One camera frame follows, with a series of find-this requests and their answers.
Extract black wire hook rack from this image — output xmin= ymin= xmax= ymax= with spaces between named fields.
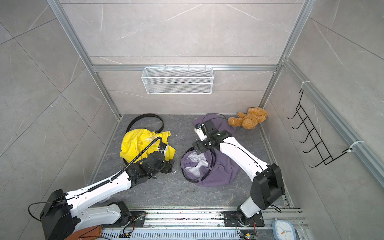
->
xmin=287 ymin=89 xmax=353 ymax=169

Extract white analog clock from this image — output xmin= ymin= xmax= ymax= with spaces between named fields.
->
xmin=272 ymin=220 xmax=297 ymax=240

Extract purple garment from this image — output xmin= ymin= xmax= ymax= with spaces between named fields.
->
xmin=193 ymin=113 xmax=240 ymax=187

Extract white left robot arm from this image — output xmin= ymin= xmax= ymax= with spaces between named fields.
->
xmin=37 ymin=137 xmax=173 ymax=240

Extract white wire mesh basket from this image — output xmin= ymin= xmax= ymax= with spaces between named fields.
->
xmin=142 ymin=67 xmax=214 ymax=95

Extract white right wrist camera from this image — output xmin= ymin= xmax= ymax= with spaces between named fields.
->
xmin=195 ymin=125 xmax=207 ymax=141

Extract yellow trousers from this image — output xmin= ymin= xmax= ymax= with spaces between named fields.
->
xmin=120 ymin=129 xmax=176 ymax=164

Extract brown leather object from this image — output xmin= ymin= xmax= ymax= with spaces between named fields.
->
xmin=65 ymin=225 xmax=102 ymax=240

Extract metal base rail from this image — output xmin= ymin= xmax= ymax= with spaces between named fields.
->
xmin=100 ymin=206 xmax=313 ymax=240

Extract brown teddy bear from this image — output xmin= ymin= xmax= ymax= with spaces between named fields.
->
xmin=228 ymin=107 xmax=268 ymax=130

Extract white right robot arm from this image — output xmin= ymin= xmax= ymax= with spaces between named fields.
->
xmin=193 ymin=120 xmax=285 ymax=223

